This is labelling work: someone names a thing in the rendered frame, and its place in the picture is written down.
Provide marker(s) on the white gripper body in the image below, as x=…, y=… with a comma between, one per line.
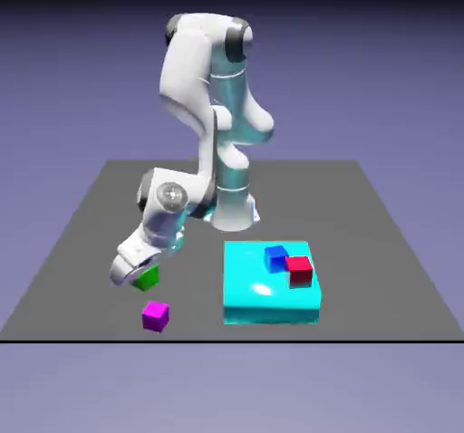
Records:
x=121, y=270

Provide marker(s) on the small green cube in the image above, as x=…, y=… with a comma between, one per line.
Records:
x=148, y=280

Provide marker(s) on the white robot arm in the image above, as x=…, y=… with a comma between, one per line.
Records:
x=188, y=88

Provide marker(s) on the small magenta cube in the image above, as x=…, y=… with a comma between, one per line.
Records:
x=155, y=316

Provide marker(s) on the small blue cube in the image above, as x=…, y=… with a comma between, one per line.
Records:
x=274, y=257

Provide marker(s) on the small red cube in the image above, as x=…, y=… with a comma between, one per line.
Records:
x=300, y=271

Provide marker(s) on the large cyan box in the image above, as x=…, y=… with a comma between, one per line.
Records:
x=264, y=295

